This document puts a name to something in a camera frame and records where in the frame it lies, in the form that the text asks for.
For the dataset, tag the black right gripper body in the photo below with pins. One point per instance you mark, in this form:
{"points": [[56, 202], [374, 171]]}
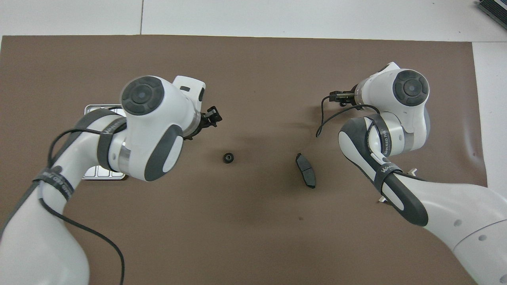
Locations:
{"points": [[342, 97]]}

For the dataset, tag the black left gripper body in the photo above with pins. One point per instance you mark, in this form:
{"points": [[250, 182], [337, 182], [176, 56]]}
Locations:
{"points": [[198, 124]]}

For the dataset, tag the large black bearing gear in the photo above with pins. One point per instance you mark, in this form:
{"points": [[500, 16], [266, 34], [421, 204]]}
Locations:
{"points": [[227, 158]]}

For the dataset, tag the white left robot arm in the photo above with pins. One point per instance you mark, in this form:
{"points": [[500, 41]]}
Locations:
{"points": [[158, 118]]}

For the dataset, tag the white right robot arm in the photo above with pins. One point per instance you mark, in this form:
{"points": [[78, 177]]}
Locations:
{"points": [[435, 198]]}

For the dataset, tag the silver metal tray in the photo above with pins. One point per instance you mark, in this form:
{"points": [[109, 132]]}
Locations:
{"points": [[97, 108]]}

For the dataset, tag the long grey brake pad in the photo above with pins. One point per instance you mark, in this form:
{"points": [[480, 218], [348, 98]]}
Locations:
{"points": [[305, 170]]}

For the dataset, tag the brown table mat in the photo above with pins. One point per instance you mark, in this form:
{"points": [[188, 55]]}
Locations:
{"points": [[257, 217]]}

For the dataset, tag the grey ribbed device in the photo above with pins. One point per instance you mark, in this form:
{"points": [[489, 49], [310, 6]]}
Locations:
{"points": [[493, 10]]}

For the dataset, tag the white curved plastic bracket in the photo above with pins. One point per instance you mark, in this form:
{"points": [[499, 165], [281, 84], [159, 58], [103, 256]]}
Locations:
{"points": [[412, 172]]}

